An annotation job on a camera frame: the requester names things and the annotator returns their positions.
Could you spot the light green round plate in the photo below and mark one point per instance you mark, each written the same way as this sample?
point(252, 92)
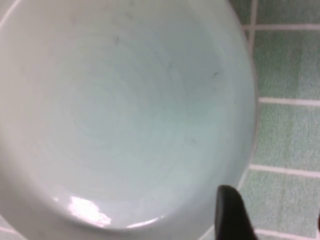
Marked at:
point(125, 112)

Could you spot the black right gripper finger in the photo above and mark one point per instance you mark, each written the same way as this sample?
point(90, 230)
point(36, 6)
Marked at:
point(232, 215)

